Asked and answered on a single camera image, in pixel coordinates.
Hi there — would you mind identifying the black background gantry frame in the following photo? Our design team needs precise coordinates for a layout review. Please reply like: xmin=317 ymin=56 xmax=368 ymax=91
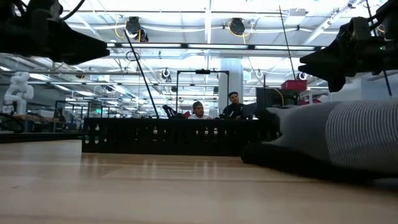
xmin=175 ymin=69 xmax=230 ymax=116

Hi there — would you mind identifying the green tape roll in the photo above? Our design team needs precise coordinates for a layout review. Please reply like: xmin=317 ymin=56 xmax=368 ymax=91
xmin=0 ymin=112 xmax=25 ymax=134

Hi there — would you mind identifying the black monitor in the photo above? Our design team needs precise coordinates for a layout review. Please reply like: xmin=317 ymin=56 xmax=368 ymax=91
xmin=256 ymin=86 xmax=300 ymax=110

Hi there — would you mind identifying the person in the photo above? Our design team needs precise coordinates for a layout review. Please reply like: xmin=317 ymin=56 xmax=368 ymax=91
xmin=187 ymin=100 xmax=214 ymax=120
xmin=221 ymin=91 xmax=257 ymax=121
xmin=55 ymin=107 xmax=67 ymax=123

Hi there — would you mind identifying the person's grey gloved hand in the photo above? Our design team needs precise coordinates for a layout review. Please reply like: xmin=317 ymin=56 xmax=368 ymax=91
xmin=241 ymin=98 xmax=398 ymax=181

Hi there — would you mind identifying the black hanging cable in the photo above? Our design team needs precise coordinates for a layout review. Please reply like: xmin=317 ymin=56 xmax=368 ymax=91
xmin=278 ymin=5 xmax=300 ymax=82
xmin=365 ymin=0 xmax=393 ymax=97

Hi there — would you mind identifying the black zip tie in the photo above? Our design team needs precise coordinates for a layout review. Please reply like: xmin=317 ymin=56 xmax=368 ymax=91
xmin=123 ymin=29 xmax=160 ymax=119

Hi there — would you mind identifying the black background frame rig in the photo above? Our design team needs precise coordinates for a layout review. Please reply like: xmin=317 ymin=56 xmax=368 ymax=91
xmin=54 ymin=100 xmax=111 ymax=122

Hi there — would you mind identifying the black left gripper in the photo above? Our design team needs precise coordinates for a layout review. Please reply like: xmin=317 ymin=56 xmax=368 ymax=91
xmin=0 ymin=8 xmax=111 ymax=66

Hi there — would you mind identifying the red storage bin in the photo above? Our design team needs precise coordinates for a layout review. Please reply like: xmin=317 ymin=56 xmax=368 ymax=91
xmin=281 ymin=80 xmax=308 ymax=91
xmin=298 ymin=98 xmax=323 ymax=106

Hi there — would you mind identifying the black aluminium table frame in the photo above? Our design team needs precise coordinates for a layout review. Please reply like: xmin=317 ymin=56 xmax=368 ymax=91
xmin=0 ymin=131 xmax=83 ymax=144

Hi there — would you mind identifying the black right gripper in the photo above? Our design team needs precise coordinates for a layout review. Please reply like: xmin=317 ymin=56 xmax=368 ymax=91
xmin=297 ymin=30 xmax=398 ymax=93

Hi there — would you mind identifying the black left camera cable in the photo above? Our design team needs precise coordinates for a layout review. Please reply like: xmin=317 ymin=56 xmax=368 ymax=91
xmin=61 ymin=0 xmax=86 ymax=21

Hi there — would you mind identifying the black slotted cable duct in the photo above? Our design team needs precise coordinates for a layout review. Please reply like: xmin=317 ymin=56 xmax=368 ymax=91
xmin=81 ymin=117 xmax=280 ymax=157

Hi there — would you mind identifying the yellow hanging cable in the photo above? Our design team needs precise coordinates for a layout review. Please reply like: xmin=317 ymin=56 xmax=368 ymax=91
xmin=273 ymin=88 xmax=285 ymax=107

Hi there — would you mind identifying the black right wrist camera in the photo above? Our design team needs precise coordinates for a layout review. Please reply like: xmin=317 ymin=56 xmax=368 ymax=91
xmin=338 ymin=16 xmax=373 ymax=42

